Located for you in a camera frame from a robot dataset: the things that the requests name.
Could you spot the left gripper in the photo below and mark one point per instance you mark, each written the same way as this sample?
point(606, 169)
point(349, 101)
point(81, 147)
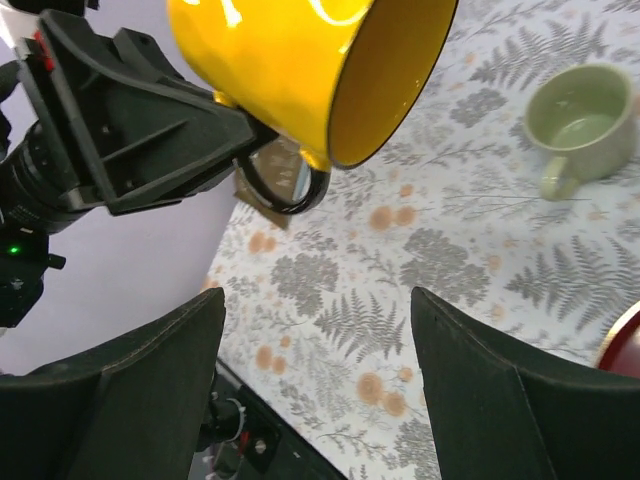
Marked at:
point(116, 125)

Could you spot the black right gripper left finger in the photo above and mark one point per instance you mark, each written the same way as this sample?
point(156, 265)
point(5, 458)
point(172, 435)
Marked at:
point(130, 408)

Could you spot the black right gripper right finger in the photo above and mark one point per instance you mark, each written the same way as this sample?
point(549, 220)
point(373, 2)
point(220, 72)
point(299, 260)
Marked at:
point(500, 408)

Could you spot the yellow enamel mug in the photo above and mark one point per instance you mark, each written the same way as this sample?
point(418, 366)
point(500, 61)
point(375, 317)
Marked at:
point(336, 77)

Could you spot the light green mug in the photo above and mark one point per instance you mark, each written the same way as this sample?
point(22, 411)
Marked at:
point(583, 119)

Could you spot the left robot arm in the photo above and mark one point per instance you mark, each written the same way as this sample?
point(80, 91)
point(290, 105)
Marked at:
point(25, 254)

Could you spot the red round tray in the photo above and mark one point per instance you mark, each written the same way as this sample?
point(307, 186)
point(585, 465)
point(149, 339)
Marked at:
point(619, 352)

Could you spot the brown coffee bag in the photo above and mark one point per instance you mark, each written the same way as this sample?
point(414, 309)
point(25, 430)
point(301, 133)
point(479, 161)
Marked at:
point(281, 168)

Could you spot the floral table mat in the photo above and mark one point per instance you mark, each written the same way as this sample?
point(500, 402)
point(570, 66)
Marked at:
point(318, 315)

